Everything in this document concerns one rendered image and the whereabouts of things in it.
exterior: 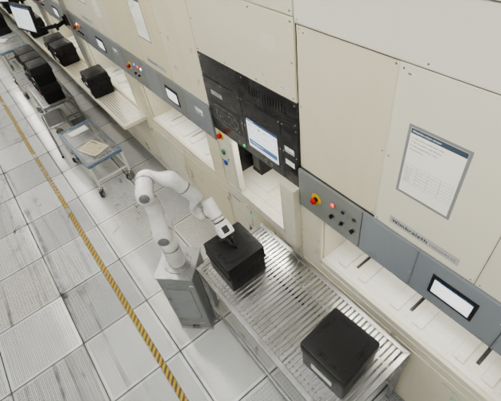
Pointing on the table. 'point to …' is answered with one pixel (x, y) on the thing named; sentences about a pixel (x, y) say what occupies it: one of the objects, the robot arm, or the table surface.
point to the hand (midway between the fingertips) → (231, 242)
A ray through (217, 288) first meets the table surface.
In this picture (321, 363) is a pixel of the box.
